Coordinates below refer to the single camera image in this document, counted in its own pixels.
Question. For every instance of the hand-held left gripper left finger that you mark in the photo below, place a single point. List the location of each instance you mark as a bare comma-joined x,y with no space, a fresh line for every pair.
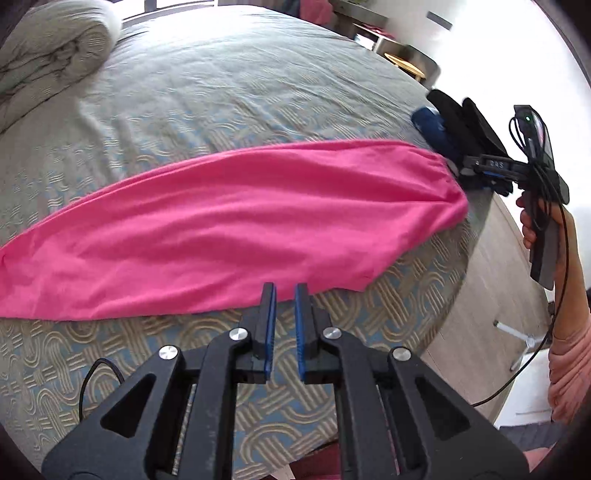
270,323

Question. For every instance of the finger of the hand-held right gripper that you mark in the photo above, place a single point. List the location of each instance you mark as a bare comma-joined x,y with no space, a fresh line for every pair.
503,184
489,162

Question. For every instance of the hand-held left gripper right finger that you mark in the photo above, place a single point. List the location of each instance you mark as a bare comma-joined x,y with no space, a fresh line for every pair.
301,323

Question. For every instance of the pink pants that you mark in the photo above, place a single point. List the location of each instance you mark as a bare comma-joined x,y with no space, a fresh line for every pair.
240,217

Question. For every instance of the black folded clothes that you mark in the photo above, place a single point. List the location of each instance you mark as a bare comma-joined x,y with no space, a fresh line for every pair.
466,124

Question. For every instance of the blue folded cloth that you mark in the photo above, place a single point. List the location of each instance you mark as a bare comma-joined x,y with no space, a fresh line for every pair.
434,131

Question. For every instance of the white tripod leg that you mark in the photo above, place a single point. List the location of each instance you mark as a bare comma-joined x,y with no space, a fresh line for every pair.
519,337

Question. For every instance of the grey shelf desk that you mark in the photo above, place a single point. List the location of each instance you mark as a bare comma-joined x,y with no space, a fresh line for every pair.
360,16

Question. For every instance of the patterned bed cover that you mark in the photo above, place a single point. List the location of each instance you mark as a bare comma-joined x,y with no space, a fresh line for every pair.
221,101

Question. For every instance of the pink hanging cloth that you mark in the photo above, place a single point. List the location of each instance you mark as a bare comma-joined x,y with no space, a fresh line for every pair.
318,9

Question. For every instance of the rolled grey quilt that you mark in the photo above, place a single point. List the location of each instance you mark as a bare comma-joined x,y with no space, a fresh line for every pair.
51,41

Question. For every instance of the grey wall plate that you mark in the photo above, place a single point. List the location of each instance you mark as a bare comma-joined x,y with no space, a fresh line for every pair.
439,21

